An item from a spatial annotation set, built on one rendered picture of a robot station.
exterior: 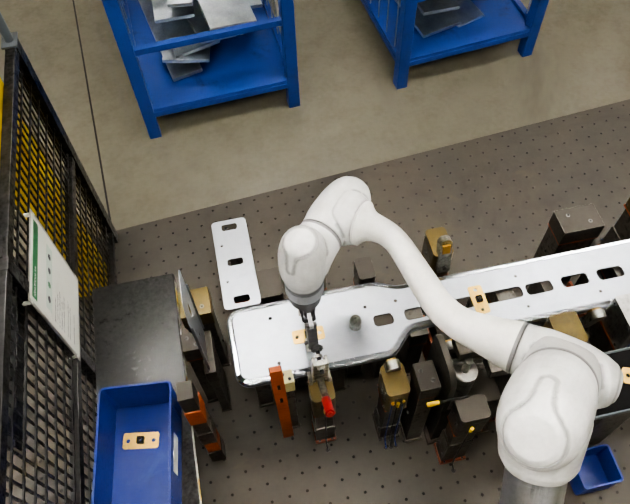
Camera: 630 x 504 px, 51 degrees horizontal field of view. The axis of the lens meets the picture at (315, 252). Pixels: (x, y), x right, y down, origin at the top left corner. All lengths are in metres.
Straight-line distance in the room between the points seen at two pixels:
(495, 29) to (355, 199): 2.52
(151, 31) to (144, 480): 2.75
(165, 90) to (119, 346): 1.99
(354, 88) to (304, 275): 2.41
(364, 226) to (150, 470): 0.75
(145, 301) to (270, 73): 1.96
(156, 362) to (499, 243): 1.19
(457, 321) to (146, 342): 0.84
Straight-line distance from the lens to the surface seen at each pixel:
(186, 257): 2.27
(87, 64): 4.09
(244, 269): 1.86
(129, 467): 1.67
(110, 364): 1.78
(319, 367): 1.50
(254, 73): 3.55
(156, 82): 3.60
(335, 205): 1.44
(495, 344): 1.27
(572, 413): 1.07
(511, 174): 2.49
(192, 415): 1.60
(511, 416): 1.06
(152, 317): 1.80
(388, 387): 1.63
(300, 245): 1.34
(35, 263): 1.49
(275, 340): 1.75
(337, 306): 1.79
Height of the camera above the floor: 2.59
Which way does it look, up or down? 58 degrees down
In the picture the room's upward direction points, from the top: 3 degrees counter-clockwise
